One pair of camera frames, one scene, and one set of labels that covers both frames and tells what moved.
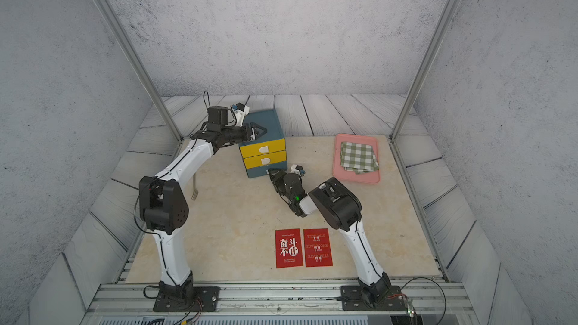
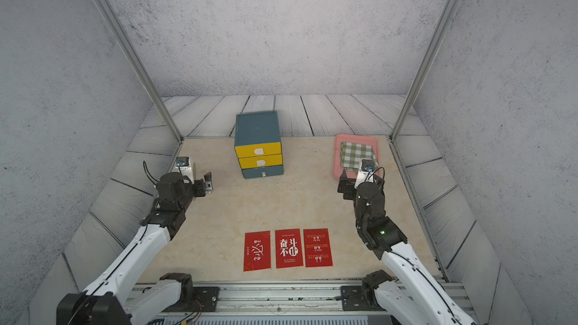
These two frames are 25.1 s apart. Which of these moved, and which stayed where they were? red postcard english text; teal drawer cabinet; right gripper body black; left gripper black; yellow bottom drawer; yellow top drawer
Moved: left gripper black; right gripper body black
Stayed: yellow top drawer; teal drawer cabinet; yellow bottom drawer; red postcard english text
